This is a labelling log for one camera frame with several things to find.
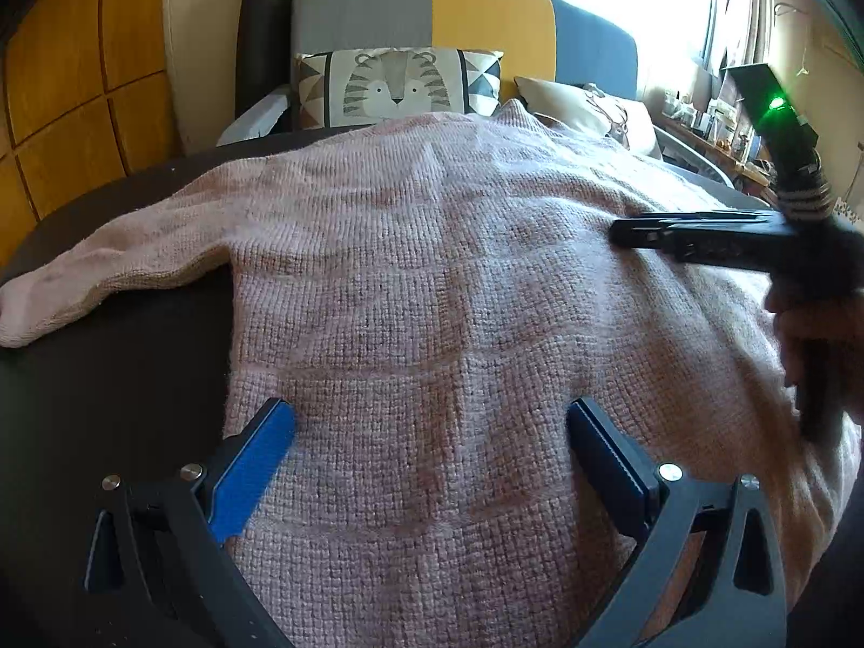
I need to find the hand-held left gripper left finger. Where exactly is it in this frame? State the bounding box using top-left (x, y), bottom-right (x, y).
top-left (84, 398), bottom-right (298, 648)

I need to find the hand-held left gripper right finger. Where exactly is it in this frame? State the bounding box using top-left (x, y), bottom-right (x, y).
top-left (567, 397), bottom-right (791, 648)

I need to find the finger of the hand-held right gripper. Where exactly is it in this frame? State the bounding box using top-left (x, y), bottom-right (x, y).
top-left (609, 219), bottom-right (792, 274)
top-left (631, 211), bottom-right (779, 225)

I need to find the pink knit sweater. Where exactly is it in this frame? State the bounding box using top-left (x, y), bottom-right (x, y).
top-left (0, 98), bottom-right (861, 648)

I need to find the person's right hand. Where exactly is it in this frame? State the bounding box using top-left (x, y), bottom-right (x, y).
top-left (765, 280), bottom-right (864, 423)

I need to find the wooden side table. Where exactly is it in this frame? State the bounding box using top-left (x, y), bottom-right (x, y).
top-left (658, 67), bottom-right (777, 198)

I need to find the deer print pillow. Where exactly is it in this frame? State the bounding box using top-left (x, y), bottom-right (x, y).
top-left (514, 76), bottom-right (666, 161)

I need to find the bright window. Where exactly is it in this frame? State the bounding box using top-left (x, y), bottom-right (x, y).
top-left (560, 0), bottom-right (717, 102)

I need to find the grey yellow blue sofa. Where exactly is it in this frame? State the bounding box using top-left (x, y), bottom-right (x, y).
top-left (216, 0), bottom-right (744, 193)

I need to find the tiger print pillow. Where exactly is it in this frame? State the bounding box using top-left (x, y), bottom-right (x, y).
top-left (293, 47), bottom-right (506, 131)

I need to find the wooden wardrobe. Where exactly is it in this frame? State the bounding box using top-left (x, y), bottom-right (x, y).
top-left (0, 0), bottom-right (183, 264)

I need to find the black rolled mat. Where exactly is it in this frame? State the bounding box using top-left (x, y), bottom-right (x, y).
top-left (233, 0), bottom-right (305, 119)

